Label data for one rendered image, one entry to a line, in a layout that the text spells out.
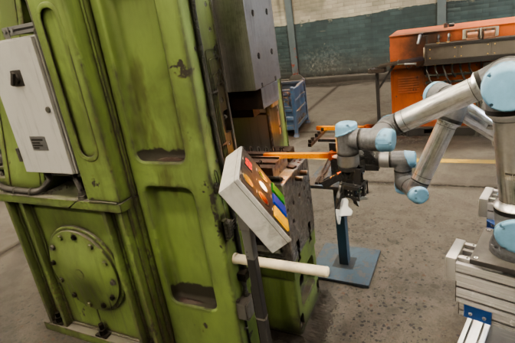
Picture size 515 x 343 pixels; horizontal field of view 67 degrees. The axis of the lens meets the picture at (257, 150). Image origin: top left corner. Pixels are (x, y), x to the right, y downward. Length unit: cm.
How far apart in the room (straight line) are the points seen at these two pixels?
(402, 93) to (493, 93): 411
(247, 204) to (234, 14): 84
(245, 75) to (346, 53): 780
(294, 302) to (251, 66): 124
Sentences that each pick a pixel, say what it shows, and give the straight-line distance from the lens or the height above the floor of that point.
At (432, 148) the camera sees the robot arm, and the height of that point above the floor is 108.
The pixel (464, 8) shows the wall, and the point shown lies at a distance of 918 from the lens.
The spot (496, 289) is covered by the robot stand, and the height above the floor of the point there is 70.
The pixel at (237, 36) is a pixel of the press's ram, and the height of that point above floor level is 160.
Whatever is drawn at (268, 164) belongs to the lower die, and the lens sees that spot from 191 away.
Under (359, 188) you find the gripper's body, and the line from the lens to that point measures 139.
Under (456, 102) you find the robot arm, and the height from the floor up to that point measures 133.
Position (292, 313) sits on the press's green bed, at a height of 15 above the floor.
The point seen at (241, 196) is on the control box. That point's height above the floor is 114.
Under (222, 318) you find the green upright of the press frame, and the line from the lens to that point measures 208.
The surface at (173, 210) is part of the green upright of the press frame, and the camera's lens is 193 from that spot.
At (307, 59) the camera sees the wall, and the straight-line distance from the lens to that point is 972.
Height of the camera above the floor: 165
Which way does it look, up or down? 18 degrees down
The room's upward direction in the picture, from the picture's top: 9 degrees counter-clockwise
